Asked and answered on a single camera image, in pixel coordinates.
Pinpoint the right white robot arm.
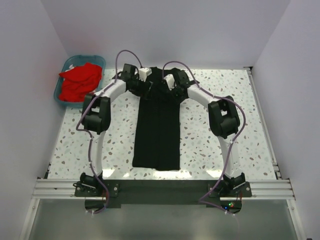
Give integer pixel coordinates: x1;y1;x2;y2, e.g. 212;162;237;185
163;70;246;197

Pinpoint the aluminium frame rail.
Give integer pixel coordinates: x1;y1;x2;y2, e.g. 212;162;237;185
20;69;306;240

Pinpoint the red t shirt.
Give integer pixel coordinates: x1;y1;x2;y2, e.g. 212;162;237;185
58;62;103;103

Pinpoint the black t shirt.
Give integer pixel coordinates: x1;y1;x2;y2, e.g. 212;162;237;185
132;67;180;171

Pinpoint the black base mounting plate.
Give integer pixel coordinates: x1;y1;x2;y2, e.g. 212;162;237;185
74;178;253;210

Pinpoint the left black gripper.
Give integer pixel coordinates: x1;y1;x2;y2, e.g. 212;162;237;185
129;74;153;100

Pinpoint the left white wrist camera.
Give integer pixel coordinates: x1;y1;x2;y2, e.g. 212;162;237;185
138;67;152;82

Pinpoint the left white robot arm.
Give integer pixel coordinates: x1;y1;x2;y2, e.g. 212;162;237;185
76;64;152;196

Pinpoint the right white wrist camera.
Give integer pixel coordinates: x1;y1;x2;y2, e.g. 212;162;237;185
164;74;176;91

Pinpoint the teal plastic basket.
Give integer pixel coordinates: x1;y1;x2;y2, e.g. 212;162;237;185
53;55;106;108

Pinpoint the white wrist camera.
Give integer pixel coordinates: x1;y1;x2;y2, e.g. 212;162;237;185
138;67;152;82
164;74;176;91

